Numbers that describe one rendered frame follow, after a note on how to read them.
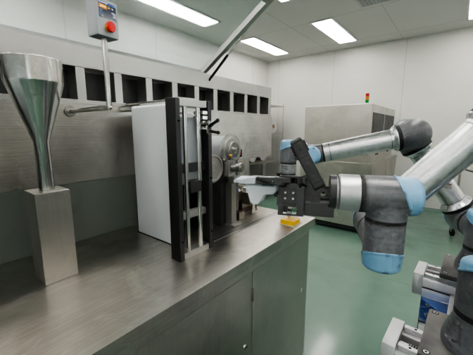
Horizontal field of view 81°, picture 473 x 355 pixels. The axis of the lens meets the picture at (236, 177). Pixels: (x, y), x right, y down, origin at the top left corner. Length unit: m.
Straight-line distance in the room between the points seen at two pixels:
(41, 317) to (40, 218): 0.26
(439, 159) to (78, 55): 1.20
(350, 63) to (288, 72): 1.24
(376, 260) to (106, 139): 1.07
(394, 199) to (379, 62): 5.21
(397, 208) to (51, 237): 0.88
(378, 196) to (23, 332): 0.80
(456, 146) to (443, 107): 4.77
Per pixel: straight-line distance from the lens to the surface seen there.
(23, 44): 1.23
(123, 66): 1.37
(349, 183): 0.58
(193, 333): 0.96
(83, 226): 1.30
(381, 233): 0.61
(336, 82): 5.89
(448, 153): 0.75
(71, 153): 1.24
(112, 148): 1.30
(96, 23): 0.98
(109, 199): 1.32
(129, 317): 0.79
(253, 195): 0.59
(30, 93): 0.92
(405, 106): 5.57
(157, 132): 1.11
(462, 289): 0.88
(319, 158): 1.13
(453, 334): 0.94
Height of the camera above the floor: 1.34
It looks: 10 degrees down
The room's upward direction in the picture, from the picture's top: straight up
